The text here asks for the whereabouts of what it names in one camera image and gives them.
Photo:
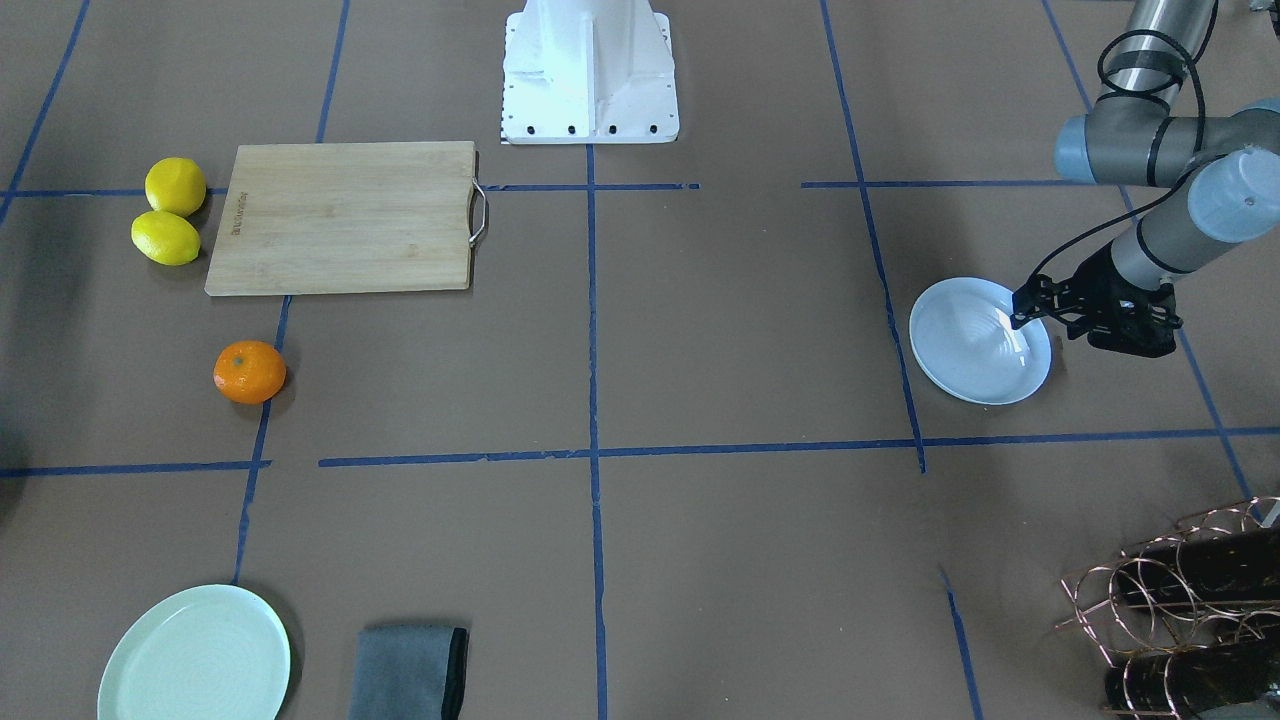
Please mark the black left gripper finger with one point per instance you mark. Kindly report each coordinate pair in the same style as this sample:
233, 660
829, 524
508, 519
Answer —
1039, 298

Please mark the green plate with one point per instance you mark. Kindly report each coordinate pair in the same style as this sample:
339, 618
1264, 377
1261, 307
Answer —
211, 652

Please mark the yellow lemon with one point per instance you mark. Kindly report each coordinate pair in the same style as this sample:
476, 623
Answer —
165, 238
176, 185

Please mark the wooden cutting board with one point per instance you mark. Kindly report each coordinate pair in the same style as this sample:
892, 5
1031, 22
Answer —
323, 218

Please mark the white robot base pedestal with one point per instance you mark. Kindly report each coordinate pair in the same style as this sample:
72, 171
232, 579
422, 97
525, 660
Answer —
588, 72

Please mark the light blue plate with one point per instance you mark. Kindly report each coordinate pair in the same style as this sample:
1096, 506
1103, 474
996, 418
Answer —
962, 337

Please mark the near yellow lemon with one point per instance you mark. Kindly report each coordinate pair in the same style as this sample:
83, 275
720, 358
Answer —
165, 238

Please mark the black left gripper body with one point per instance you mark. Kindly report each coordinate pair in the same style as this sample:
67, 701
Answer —
1091, 281

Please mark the copper wire bottle rack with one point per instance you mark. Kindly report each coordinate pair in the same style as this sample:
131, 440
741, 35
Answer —
1186, 622

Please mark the far yellow lemon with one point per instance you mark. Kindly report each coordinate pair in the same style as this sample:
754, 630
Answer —
176, 185

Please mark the folded grey cloth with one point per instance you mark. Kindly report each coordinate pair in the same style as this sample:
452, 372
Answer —
409, 671

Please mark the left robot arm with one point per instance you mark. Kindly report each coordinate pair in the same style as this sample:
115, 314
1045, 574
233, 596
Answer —
1148, 127

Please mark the orange fruit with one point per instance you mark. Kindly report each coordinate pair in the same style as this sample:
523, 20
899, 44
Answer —
249, 372

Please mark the green wine bottle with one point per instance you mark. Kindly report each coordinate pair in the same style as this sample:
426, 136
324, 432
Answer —
1193, 682
1239, 572

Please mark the middle green wine bottle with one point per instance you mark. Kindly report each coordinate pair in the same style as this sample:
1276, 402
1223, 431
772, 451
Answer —
1239, 572

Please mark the front green wine bottle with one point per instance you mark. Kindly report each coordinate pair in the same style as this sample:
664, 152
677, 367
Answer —
1193, 682

